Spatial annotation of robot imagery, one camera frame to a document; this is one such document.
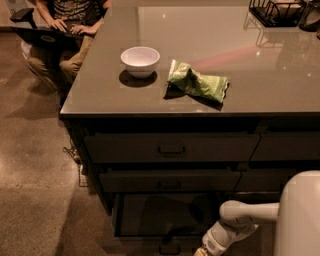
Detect dark round object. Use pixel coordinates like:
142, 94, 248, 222
299, 1, 320, 32

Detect green crumpled chip bag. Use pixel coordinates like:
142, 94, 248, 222
168, 59, 229, 103

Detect dark cabinet counter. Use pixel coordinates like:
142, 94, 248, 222
61, 6, 320, 209

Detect white ceramic bowl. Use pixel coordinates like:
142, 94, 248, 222
121, 46, 160, 79

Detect dark top left drawer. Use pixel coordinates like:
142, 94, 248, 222
84, 133, 260, 163

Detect dark top right drawer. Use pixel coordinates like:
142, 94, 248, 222
251, 132, 320, 161

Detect tangled floor cables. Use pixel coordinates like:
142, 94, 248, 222
61, 139, 89, 188

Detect dark drawer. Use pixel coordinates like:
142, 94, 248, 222
235, 168, 296, 192
84, 133, 260, 163
251, 132, 320, 161
224, 192, 280, 204
99, 169, 240, 192

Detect seated person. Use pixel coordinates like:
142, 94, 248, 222
27, 0, 112, 86

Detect dark bottom right drawer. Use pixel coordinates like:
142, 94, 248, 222
224, 192, 280, 204

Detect dark middle left drawer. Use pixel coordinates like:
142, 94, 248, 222
99, 169, 240, 192

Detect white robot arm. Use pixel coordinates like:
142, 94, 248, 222
193, 170, 320, 256

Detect black laptop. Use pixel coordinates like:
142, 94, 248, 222
9, 7, 84, 52

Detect dark middle right drawer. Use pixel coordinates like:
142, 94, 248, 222
235, 168, 296, 192

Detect black wire rack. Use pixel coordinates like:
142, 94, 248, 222
249, 0, 306, 27

